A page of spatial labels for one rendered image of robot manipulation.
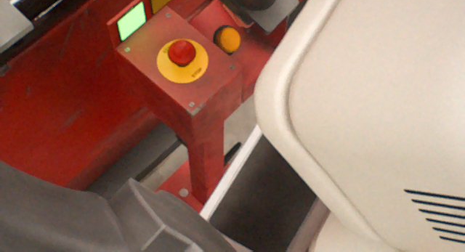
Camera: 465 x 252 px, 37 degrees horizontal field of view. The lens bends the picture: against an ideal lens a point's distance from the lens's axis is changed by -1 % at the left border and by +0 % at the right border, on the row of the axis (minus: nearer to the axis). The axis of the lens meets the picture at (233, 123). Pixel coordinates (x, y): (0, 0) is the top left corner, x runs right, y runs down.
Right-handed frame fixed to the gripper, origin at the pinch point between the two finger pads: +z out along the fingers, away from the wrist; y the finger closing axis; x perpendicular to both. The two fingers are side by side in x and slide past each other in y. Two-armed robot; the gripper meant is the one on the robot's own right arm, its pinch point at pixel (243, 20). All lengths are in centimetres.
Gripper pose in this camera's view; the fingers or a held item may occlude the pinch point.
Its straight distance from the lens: 99.2
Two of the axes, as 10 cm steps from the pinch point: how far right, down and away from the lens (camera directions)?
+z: -1.8, 2.8, 9.4
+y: -7.2, -6.9, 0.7
